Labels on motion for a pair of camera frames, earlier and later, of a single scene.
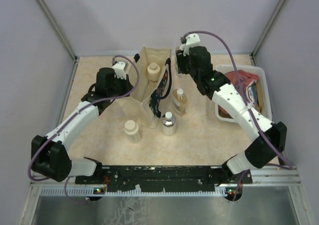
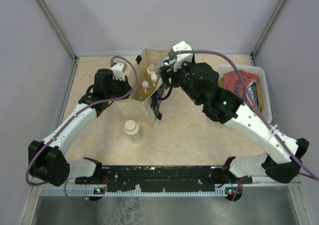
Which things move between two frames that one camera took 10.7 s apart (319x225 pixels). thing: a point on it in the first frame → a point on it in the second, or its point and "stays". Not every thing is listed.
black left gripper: (128, 86) stays
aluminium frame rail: (69, 47) stays
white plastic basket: (225, 68) stays
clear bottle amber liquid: (179, 101) → (147, 94)
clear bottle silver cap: (168, 123) → (162, 62)
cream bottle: (132, 131) stays
